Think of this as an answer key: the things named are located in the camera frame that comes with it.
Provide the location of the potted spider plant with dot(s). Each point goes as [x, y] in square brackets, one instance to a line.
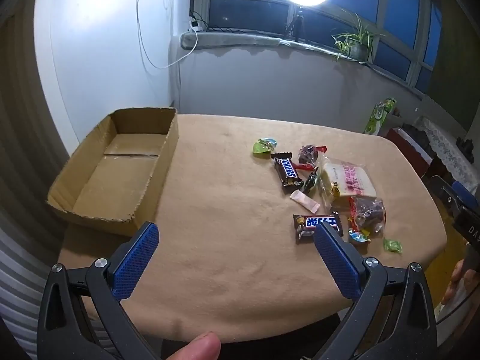
[362, 50]

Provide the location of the green round candy packet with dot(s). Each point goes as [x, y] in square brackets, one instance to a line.
[260, 147]

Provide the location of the red box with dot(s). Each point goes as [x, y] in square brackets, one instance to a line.
[407, 142]

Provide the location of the small blue candy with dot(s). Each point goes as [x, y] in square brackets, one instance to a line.
[358, 237]

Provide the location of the person's left hand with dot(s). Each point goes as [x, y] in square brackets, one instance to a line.
[198, 347]

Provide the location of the pink sachet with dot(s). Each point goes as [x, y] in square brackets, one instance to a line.
[304, 200]

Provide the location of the white wardrobe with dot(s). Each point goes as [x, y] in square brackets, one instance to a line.
[101, 45]

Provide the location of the brown dried fruit packet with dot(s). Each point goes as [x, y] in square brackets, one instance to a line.
[369, 212]

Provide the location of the white lace cloth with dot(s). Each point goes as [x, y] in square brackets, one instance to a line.
[450, 150]

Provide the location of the beige table cloth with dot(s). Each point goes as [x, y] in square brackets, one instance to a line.
[225, 251]

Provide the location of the window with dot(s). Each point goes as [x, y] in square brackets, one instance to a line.
[247, 9]

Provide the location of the clear bread packet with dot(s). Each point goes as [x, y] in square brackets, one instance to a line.
[347, 182]

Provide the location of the small green candy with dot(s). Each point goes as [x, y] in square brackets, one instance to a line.
[392, 246]

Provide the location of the person's right hand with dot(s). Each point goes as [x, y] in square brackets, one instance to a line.
[455, 285]

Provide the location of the white power strip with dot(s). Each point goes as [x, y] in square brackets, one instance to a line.
[195, 26]

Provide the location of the dark snack red-ended wrapper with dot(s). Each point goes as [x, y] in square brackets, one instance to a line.
[308, 154]

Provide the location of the grey windowsill cover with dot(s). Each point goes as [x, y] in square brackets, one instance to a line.
[232, 40]

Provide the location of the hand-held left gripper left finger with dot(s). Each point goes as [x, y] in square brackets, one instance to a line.
[137, 258]

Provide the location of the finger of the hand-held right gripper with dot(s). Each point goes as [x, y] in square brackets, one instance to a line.
[465, 192]

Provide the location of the dark green snack packet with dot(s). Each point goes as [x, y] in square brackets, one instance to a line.
[311, 182]

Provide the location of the dark curtain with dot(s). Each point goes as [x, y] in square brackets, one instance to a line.
[453, 63]

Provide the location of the green printed bag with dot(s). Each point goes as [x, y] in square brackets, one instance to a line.
[378, 118]

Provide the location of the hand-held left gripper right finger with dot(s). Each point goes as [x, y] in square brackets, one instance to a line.
[337, 260]

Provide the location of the black tripod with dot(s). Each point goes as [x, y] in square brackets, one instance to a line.
[298, 22]

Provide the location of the cardboard box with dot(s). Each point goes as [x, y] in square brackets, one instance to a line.
[112, 180]

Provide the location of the brown chocolate bar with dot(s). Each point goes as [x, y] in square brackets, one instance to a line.
[288, 170]
[311, 223]

